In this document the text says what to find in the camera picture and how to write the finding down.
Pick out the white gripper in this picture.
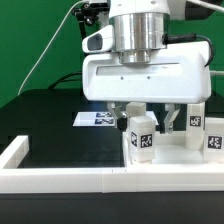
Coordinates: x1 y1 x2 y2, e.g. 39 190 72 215
82 41 211 134

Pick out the white square table top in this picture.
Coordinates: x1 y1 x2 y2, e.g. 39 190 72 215
122 131 224 167

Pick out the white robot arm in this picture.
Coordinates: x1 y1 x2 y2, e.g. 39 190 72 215
82 0 224 133

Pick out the white sheet with tags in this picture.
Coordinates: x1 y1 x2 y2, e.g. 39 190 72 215
72 111 158 127

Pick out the white U-shaped fence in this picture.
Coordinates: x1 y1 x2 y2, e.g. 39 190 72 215
0 135 224 194

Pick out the black cable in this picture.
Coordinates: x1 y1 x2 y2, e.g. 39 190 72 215
48 71 84 90

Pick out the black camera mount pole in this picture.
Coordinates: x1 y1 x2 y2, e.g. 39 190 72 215
71 3 109 39

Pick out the white cable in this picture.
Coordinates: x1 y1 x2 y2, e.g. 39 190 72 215
17 0 88 97

